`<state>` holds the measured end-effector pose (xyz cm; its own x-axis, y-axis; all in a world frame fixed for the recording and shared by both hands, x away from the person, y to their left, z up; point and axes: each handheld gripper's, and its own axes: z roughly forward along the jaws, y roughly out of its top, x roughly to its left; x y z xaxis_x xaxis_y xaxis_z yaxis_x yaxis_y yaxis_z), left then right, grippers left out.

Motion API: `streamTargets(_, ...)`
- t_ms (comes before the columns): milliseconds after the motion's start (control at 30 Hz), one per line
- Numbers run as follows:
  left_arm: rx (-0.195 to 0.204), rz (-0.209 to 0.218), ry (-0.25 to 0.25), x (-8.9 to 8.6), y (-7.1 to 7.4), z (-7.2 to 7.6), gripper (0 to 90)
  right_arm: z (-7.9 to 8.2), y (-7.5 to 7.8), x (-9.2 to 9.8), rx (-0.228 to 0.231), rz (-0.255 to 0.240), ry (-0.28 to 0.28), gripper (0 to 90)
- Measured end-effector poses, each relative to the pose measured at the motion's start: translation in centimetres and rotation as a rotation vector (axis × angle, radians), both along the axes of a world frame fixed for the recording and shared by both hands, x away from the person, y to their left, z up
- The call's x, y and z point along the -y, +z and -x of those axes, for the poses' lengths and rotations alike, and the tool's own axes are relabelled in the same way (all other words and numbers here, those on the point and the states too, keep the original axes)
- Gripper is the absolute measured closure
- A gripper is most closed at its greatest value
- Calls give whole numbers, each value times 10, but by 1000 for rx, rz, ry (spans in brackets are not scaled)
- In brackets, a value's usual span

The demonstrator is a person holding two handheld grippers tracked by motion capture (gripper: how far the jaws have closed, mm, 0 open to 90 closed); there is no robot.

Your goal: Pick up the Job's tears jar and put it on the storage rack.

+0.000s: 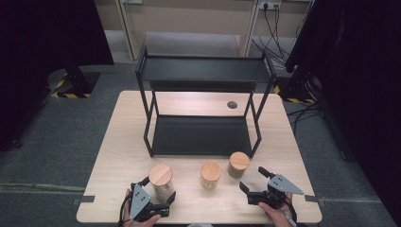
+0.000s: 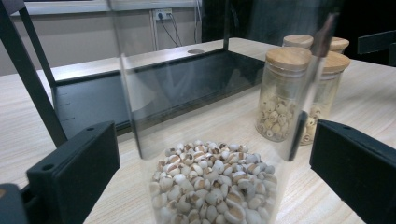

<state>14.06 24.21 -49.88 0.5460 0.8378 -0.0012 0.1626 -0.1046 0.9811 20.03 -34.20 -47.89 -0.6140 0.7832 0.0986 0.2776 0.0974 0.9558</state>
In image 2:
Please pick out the black metal shelf rack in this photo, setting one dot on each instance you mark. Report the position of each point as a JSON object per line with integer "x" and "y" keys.
{"x": 93, "y": 102}

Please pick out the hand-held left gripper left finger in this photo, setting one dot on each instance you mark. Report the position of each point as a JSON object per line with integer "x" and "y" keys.
{"x": 77, "y": 168}

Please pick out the black curtain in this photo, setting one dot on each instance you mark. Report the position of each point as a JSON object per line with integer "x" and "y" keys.
{"x": 267, "y": 18}

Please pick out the round table grommet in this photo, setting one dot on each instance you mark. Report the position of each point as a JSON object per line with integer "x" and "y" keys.
{"x": 195, "y": 51}

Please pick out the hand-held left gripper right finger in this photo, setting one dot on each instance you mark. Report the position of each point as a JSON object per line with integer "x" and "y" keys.
{"x": 358, "y": 168}

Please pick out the beige background desk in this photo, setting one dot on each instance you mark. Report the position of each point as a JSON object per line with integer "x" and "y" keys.
{"x": 93, "y": 6}

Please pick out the white wall socket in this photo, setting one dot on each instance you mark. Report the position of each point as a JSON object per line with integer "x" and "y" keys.
{"x": 162, "y": 14}

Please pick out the tall glass jar small seeds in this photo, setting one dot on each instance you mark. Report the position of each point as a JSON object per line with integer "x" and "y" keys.
{"x": 211, "y": 186}

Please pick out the short glass jar lotus seeds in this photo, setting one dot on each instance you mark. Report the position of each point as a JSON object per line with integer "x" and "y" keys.
{"x": 336, "y": 62}

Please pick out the glass jar wooden lid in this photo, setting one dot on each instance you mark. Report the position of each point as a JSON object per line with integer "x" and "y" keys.
{"x": 340, "y": 43}

